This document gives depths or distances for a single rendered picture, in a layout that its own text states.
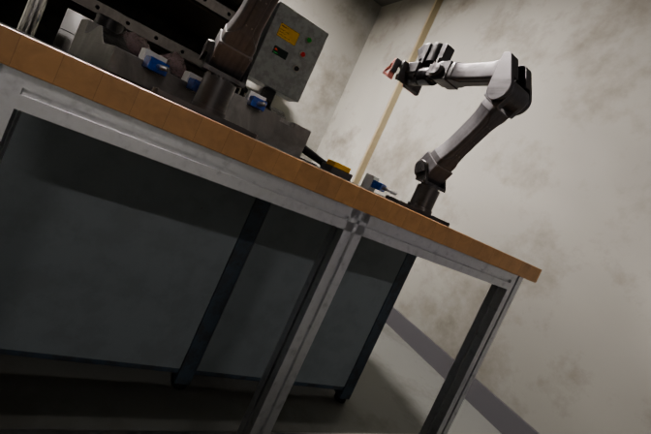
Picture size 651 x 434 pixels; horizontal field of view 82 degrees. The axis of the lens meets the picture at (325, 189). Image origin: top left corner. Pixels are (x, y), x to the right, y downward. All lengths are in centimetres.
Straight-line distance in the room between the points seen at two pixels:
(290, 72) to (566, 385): 197
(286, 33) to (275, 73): 20
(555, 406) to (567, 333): 32
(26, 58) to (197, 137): 20
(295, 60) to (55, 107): 160
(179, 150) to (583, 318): 191
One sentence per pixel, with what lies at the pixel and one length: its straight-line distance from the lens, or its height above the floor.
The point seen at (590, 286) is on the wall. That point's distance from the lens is 215.
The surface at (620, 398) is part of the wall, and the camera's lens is 209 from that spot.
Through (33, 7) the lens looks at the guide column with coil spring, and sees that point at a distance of 188.
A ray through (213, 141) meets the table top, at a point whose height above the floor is 77.
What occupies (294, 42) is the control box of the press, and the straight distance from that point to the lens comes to 207.
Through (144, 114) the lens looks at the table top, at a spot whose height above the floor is 77.
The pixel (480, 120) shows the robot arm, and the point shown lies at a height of 107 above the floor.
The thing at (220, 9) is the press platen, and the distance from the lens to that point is 193.
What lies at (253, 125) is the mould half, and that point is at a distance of 110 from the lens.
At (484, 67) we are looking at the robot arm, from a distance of 109.
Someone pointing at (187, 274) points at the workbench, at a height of 36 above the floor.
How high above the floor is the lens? 80
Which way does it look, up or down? 3 degrees down
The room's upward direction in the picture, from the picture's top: 25 degrees clockwise
